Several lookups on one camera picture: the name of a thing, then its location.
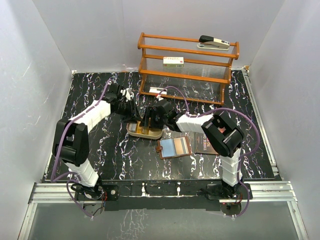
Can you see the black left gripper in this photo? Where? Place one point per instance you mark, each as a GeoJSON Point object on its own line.
{"type": "Point", "coordinates": [133, 116]}

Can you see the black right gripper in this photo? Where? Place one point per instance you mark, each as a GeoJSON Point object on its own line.
{"type": "Point", "coordinates": [150, 113]}

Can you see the beige oval card tray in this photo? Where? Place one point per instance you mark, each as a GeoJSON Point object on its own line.
{"type": "Point", "coordinates": [154, 133]}

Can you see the brown leather card holder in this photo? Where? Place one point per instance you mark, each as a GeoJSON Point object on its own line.
{"type": "Point", "coordinates": [166, 148]}

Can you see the gold credit card black stripe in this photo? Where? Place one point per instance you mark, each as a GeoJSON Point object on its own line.
{"type": "Point", "coordinates": [181, 147]}

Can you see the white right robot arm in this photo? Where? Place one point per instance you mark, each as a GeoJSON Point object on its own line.
{"type": "Point", "coordinates": [223, 134]}

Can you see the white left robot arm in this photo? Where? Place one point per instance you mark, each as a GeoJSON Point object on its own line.
{"type": "Point", "coordinates": [71, 138]}

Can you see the small white box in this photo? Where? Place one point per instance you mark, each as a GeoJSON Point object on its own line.
{"type": "Point", "coordinates": [157, 90]}

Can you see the orange wooden shelf rack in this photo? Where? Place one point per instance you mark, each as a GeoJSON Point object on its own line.
{"type": "Point", "coordinates": [204, 77]}

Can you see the dark book three days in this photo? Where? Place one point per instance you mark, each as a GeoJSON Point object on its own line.
{"type": "Point", "coordinates": [202, 145]}

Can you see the white staples box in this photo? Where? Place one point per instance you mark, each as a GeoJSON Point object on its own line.
{"type": "Point", "coordinates": [173, 62]}

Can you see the black and beige stapler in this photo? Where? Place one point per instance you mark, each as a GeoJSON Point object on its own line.
{"type": "Point", "coordinates": [211, 43]}

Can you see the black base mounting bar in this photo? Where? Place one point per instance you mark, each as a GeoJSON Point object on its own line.
{"type": "Point", "coordinates": [211, 195]}

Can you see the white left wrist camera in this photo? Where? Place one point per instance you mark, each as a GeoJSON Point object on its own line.
{"type": "Point", "coordinates": [127, 94]}

